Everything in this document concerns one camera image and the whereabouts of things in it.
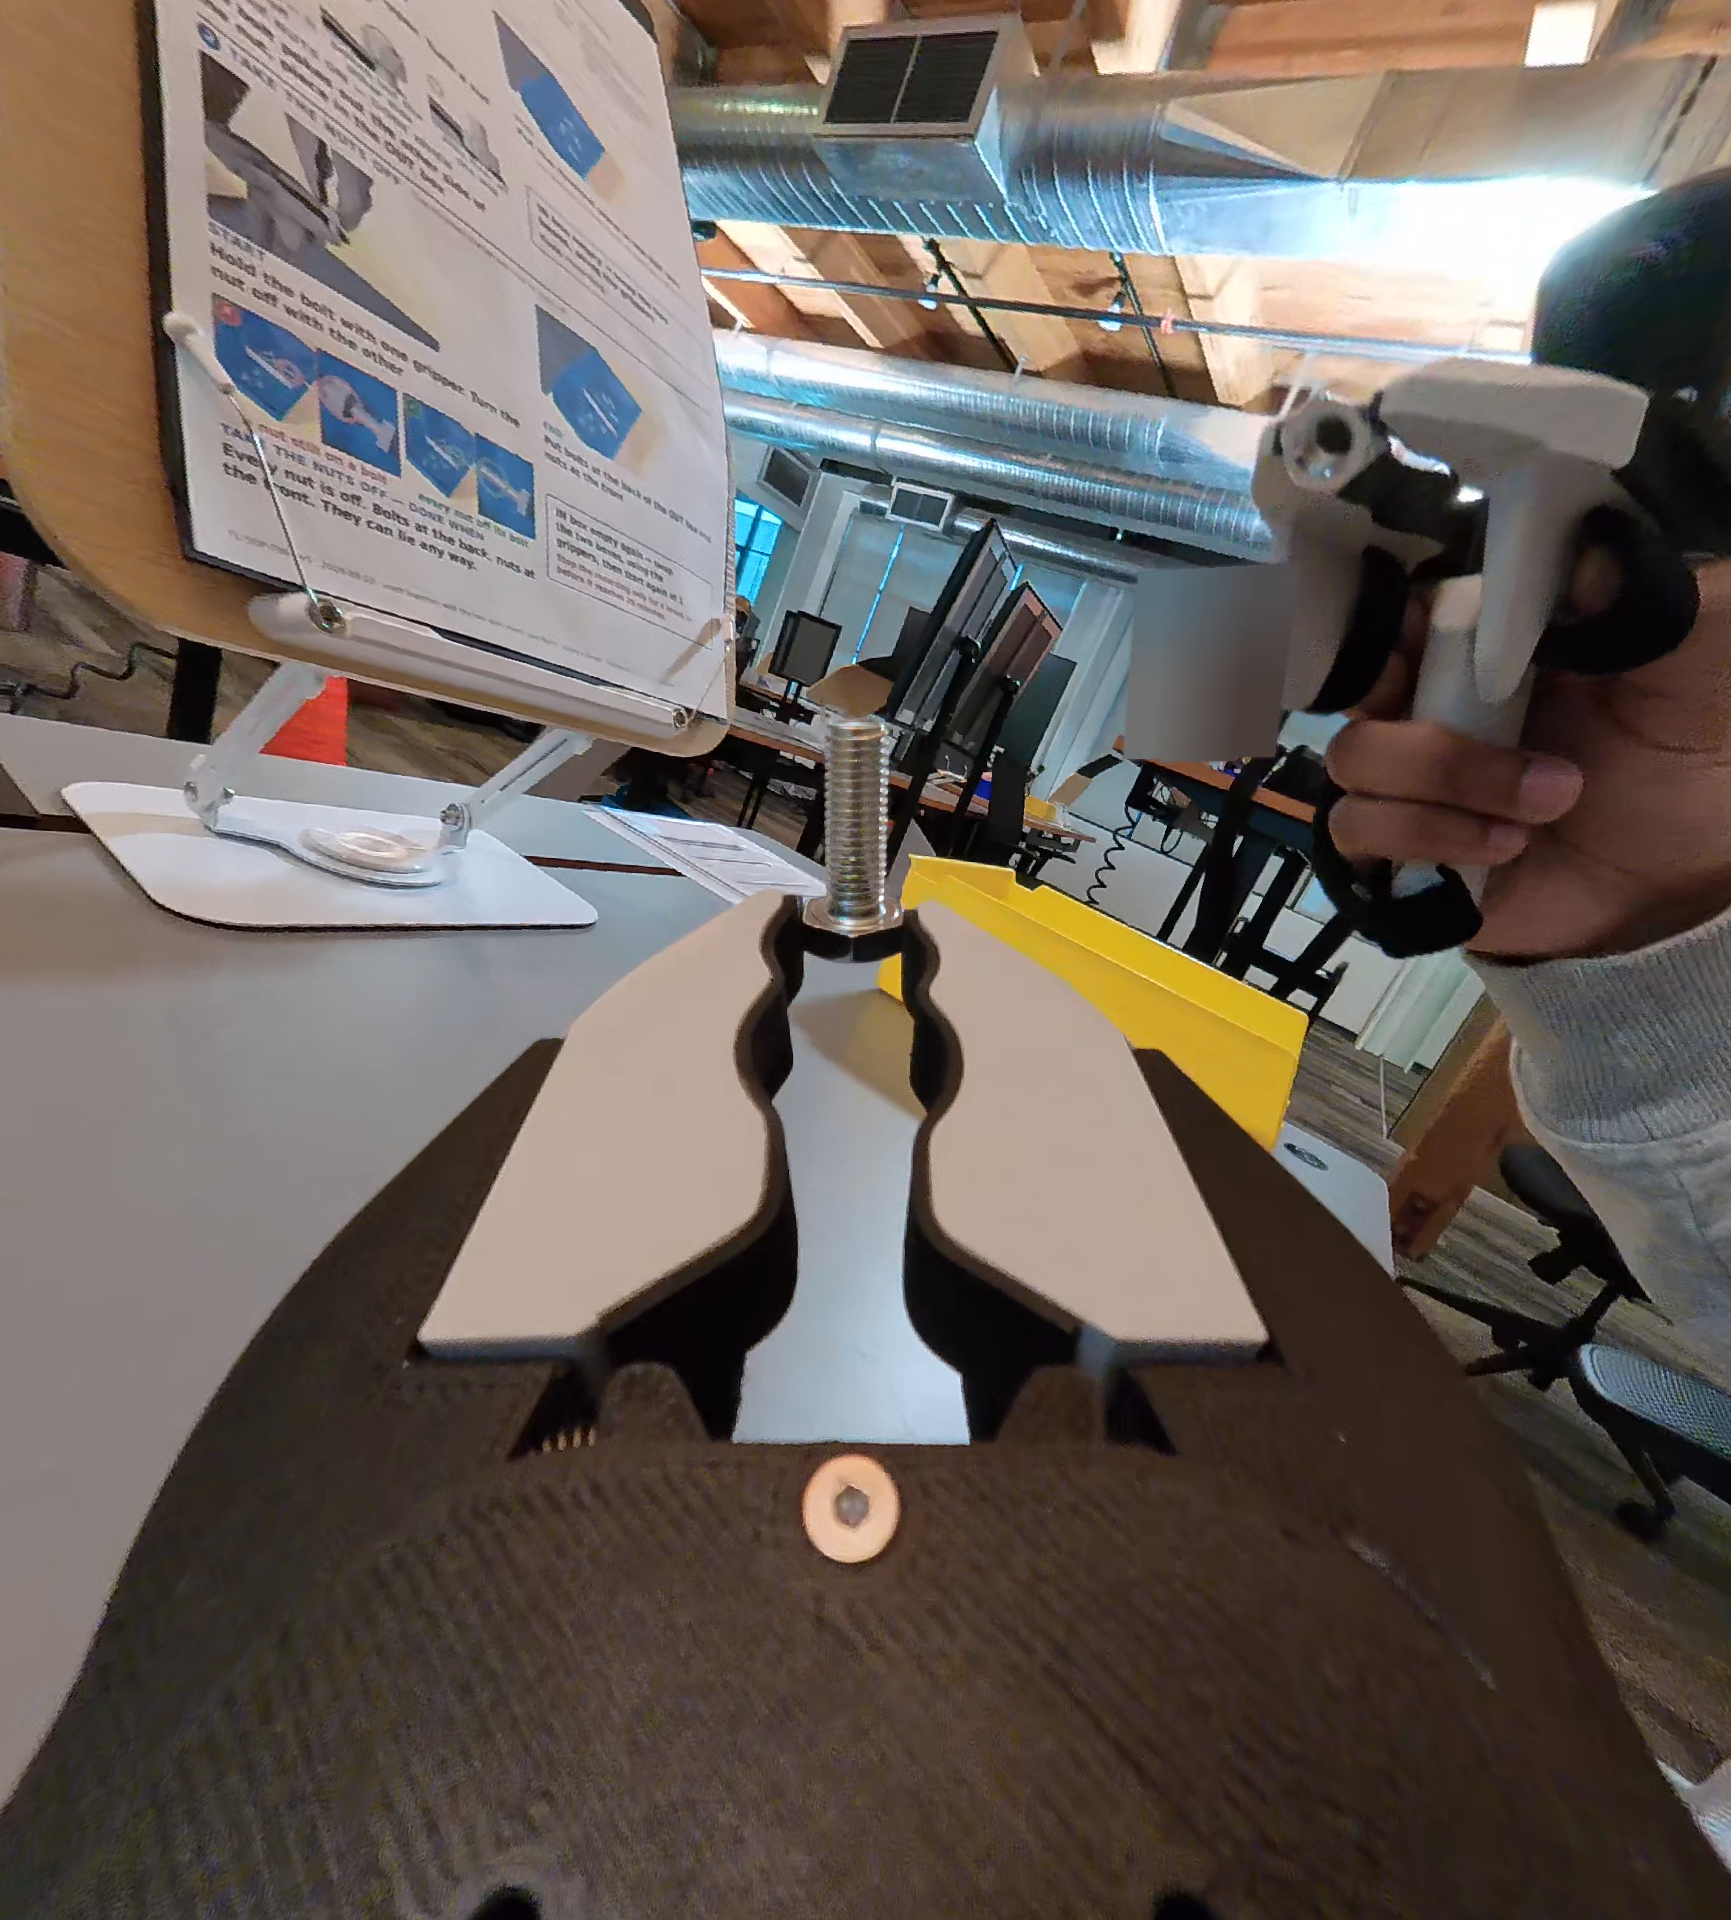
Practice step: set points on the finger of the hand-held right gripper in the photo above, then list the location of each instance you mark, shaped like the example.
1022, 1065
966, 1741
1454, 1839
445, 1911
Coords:
1276, 464

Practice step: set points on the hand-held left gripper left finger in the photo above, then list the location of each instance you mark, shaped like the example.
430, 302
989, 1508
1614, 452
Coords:
627, 1169

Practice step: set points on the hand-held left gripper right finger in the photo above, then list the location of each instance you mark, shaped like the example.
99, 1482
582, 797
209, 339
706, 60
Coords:
1077, 1187

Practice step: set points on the yellow plastic bin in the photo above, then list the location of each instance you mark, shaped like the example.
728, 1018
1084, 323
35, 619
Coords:
1104, 990

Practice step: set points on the steel bolt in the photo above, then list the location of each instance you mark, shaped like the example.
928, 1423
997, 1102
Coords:
855, 826

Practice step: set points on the person's right forearm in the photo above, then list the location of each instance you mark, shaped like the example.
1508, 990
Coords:
1687, 1098

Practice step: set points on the grey desk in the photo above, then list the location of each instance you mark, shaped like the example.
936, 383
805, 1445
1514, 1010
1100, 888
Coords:
208, 1123

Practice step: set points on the person's right hand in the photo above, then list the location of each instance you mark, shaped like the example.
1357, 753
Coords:
1632, 793

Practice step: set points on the black monitor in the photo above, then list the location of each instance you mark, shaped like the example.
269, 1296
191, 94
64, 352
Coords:
1033, 663
971, 614

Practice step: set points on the laminated paper sheet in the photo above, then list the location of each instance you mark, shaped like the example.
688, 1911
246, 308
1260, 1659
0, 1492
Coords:
700, 846

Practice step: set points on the metal air vent box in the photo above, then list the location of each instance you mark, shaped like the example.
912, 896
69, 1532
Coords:
922, 73

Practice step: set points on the orange traffic cone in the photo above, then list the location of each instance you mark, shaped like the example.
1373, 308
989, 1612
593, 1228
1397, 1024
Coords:
321, 726

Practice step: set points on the black office chair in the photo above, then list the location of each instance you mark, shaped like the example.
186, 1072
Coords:
1677, 1393

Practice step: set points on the silver ventilation duct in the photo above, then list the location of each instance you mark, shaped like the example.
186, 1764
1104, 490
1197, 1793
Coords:
983, 422
1253, 165

